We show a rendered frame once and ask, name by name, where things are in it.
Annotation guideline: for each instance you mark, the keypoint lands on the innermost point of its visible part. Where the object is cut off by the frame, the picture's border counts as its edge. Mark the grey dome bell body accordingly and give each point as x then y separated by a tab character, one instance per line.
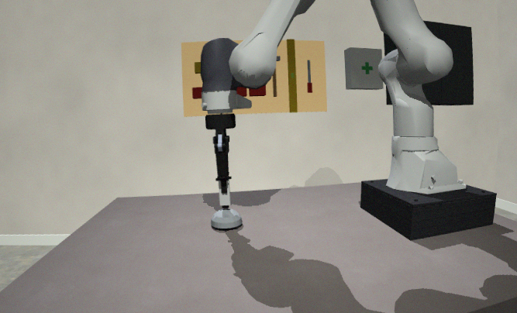
226	219

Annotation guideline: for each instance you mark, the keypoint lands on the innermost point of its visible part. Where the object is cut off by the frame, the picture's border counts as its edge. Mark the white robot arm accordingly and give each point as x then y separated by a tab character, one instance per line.
416	164

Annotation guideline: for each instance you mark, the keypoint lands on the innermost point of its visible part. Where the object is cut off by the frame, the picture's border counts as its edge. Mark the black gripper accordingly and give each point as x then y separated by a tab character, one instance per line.
219	122

